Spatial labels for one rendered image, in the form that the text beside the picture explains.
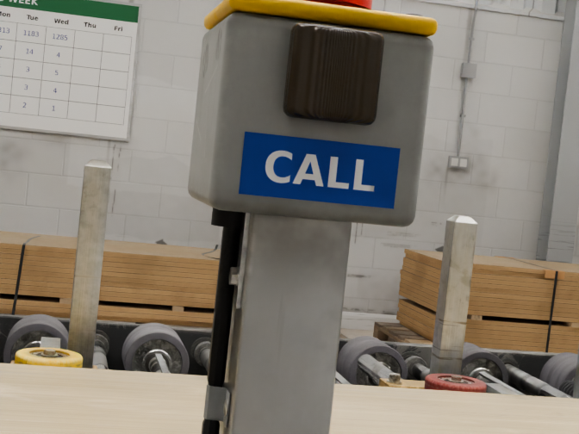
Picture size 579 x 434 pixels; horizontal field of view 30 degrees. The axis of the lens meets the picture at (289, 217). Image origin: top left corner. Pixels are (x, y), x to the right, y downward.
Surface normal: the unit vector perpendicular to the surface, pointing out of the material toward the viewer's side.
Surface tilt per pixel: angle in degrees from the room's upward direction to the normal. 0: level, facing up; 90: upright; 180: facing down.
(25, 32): 90
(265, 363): 90
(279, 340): 90
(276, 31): 90
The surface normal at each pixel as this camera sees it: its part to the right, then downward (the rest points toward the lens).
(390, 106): 0.20, 0.07
